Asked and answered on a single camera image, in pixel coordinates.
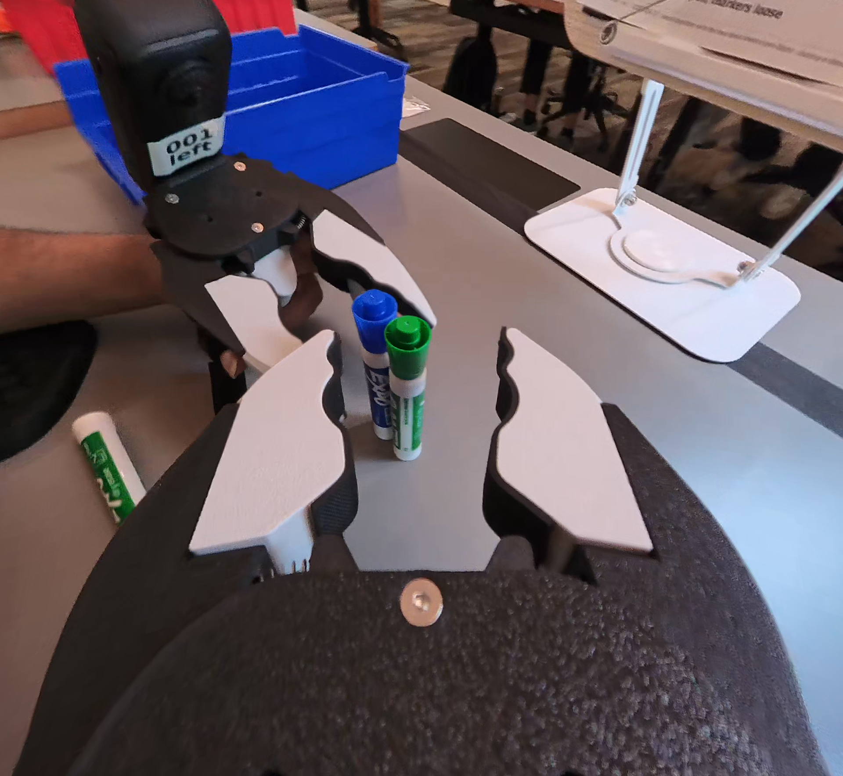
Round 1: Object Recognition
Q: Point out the person's left forearm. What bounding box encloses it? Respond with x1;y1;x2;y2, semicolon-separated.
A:
0;228;166;334

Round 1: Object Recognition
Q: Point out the blue plastic bin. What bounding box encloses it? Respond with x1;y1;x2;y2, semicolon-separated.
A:
51;23;411;207

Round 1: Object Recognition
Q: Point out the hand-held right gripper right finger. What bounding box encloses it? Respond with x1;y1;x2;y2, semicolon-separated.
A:
482;326;656;571

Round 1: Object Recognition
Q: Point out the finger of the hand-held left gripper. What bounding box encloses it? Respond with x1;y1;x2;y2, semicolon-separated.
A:
308;208;438;331
203;274;305;375

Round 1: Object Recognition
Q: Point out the black backpack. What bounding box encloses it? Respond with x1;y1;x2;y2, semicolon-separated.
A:
443;34;500;114

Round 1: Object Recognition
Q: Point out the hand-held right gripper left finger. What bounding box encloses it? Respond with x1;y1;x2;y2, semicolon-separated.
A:
188;328;361;576

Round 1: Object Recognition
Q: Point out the white stand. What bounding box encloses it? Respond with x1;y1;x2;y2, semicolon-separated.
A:
523;77;843;365

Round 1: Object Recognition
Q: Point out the person's left hand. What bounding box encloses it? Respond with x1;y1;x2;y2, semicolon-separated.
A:
278;236;325;332

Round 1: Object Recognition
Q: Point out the green dry-erase marker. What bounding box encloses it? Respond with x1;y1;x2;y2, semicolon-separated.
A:
71;412;147;525
384;315;433;462

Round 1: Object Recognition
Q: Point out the black table mat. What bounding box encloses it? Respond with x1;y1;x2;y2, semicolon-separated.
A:
400;118;843;419

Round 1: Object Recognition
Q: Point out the blue dry-erase marker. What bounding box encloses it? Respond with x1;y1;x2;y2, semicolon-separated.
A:
351;289;400;441

